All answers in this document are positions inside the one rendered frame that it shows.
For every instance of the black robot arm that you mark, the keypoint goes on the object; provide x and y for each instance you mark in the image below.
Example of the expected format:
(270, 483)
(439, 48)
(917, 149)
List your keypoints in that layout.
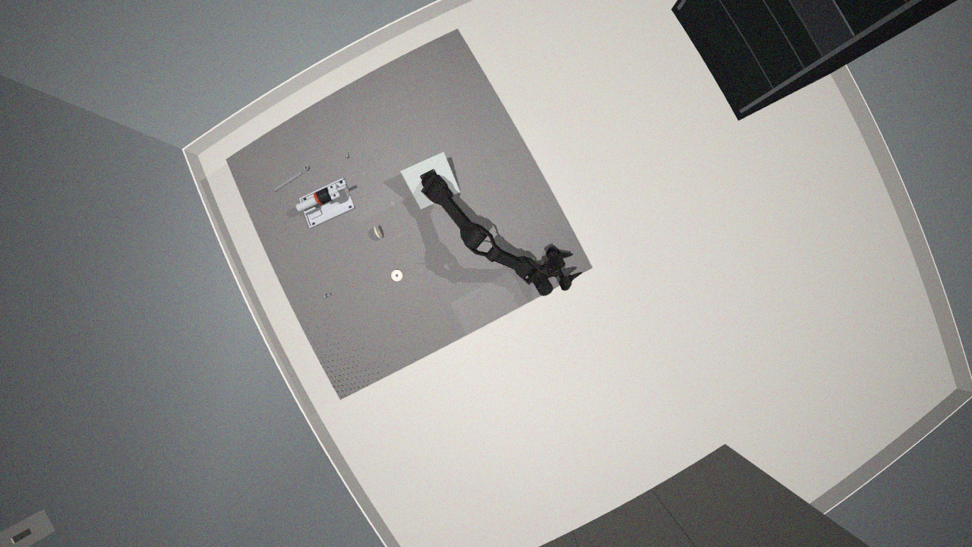
(473, 234)

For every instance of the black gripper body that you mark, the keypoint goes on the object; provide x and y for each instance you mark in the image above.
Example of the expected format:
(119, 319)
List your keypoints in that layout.
(565, 282)

